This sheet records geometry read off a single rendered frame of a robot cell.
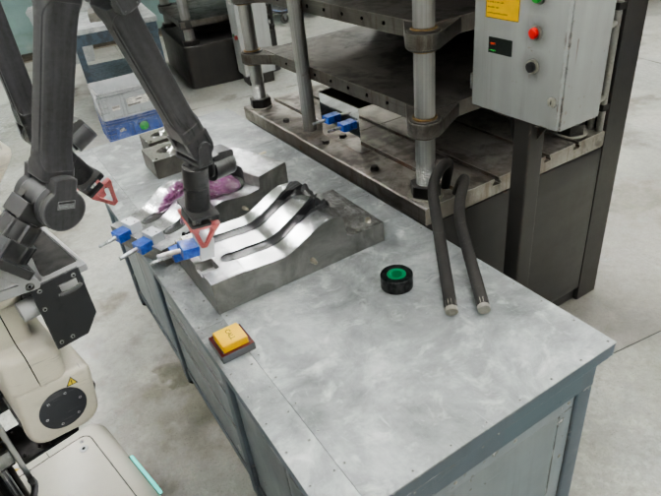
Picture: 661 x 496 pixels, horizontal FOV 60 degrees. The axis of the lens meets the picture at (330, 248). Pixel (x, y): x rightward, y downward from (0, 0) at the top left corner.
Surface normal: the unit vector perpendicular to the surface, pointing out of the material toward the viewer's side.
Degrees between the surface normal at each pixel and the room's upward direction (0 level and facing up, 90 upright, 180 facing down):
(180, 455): 0
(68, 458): 0
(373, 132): 90
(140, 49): 100
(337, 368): 0
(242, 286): 90
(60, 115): 98
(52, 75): 98
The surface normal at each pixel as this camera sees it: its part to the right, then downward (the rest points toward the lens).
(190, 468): -0.10, -0.83
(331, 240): 0.54, 0.42
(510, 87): -0.84, 0.36
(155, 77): 0.74, 0.44
